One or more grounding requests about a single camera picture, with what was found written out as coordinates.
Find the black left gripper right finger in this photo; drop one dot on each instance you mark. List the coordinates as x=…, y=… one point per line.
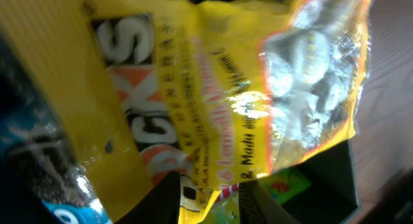
x=256, y=206

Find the yellow Hacks candy bag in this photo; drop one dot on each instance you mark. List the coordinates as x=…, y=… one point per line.
x=101, y=100

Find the blue Oreo cookie pack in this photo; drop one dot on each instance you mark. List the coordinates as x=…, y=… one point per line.
x=35, y=147

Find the black gift box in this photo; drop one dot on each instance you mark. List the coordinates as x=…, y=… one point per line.
x=329, y=185

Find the green Haribo gummy bag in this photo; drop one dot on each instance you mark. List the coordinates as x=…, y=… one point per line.
x=282, y=186

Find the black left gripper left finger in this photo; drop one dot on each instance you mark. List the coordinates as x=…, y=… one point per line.
x=159, y=206

